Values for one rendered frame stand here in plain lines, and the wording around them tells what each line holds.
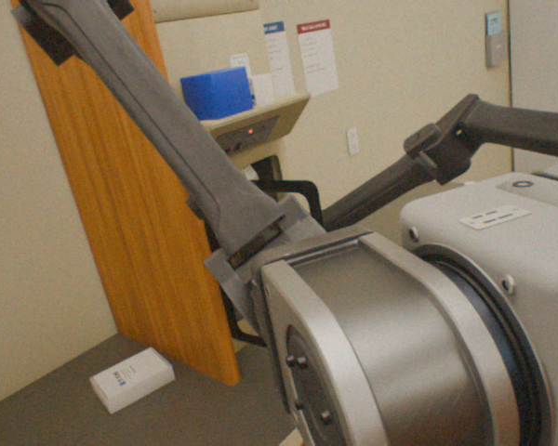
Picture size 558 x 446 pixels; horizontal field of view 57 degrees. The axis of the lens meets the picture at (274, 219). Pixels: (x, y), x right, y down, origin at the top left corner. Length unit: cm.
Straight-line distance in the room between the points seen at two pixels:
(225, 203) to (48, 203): 103
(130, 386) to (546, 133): 96
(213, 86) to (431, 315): 83
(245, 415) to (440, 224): 86
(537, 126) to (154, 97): 57
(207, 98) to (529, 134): 58
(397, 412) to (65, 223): 129
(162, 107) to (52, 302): 107
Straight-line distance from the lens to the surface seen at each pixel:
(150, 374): 125
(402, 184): 100
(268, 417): 110
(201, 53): 117
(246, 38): 126
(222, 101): 105
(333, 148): 221
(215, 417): 113
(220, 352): 116
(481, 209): 31
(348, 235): 34
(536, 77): 395
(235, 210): 45
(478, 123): 94
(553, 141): 81
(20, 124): 142
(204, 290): 109
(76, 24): 52
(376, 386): 25
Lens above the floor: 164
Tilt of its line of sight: 19 degrees down
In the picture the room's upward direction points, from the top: 11 degrees counter-clockwise
